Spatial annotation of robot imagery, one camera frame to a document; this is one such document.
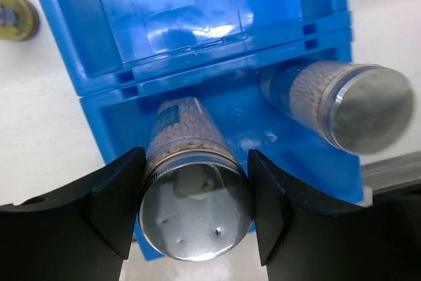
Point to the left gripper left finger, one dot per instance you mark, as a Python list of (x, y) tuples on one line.
[(81, 231)]

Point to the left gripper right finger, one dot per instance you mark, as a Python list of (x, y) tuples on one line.
[(305, 234)]

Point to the left yellow small bottle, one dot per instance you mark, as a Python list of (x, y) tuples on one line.
[(19, 20)]

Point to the blue three-compartment bin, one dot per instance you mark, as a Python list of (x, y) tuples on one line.
[(125, 57)]

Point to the silver-lid shaker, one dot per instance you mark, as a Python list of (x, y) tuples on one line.
[(358, 108), (196, 200)]

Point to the aluminium front rail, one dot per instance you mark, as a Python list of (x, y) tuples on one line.
[(392, 174)]

